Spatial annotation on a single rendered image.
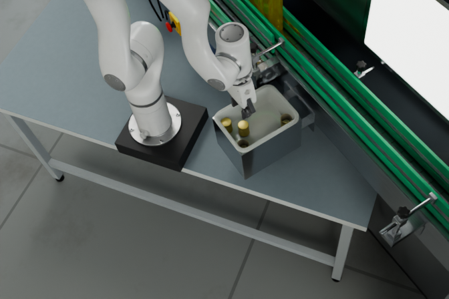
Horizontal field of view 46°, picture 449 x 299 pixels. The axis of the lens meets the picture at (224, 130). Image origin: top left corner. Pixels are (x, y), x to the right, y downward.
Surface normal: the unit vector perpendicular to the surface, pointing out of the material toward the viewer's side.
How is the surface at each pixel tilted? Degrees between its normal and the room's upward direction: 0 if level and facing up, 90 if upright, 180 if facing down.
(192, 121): 1
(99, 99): 0
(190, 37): 54
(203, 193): 0
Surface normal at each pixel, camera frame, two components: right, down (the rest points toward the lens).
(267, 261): -0.10, -0.54
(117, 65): -0.18, 0.45
